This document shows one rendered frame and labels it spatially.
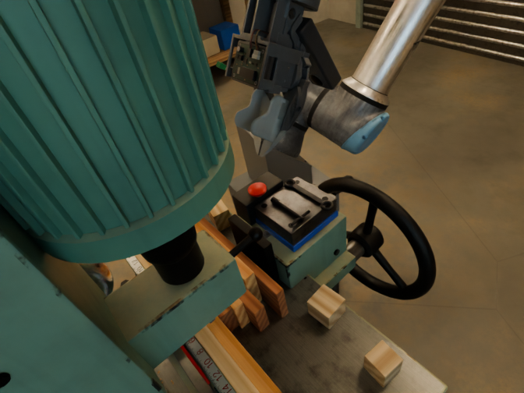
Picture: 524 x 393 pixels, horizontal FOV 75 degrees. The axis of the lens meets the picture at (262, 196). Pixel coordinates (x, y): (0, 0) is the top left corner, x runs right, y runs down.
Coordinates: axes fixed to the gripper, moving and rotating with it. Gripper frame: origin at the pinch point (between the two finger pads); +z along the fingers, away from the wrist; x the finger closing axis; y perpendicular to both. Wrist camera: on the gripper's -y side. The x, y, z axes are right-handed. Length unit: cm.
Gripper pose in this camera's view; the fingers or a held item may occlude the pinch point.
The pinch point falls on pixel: (265, 146)
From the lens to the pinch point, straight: 51.5
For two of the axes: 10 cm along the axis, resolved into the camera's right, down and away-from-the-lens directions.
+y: -7.3, 0.9, -6.8
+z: -2.4, 8.9, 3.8
